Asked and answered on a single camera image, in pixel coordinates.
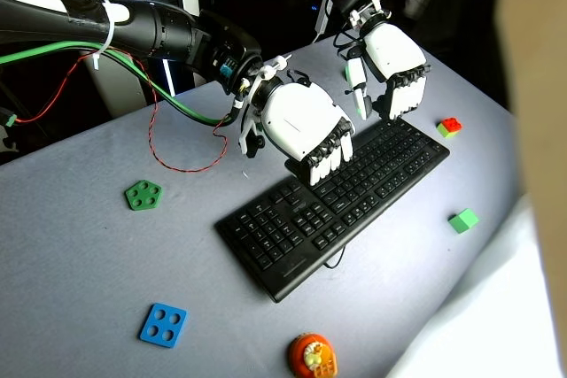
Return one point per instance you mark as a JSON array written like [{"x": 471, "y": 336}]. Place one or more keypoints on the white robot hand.
[
  {"x": 301, "y": 117},
  {"x": 392, "y": 52}
]

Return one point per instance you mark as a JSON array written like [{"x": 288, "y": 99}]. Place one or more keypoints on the black computer keyboard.
[{"x": 354, "y": 192}]

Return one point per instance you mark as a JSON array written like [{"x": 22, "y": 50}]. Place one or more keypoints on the red and green toy brick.
[{"x": 449, "y": 126}]

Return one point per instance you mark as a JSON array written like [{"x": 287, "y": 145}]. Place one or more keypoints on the green pentagon block with holes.
[{"x": 144, "y": 195}]

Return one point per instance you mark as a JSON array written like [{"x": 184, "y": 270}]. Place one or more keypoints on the green cube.
[{"x": 463, "y": 222}]

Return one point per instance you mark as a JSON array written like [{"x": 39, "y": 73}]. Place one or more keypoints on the orange toy cake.
[{"x": 305, "y": 353}]

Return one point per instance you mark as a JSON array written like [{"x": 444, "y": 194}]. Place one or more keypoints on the blue square block with holes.
[{"x": 155, "y": 334}]

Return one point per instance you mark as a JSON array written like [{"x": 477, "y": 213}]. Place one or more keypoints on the white sheet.
[{"x": 491, "y": 307}]

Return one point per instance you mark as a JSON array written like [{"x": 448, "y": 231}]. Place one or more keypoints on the green plug connector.
[{"x": 8, "y": 119}]

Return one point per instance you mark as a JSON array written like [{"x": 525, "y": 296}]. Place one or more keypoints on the beige blurred post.
[{"x": 540, "y": 86}]

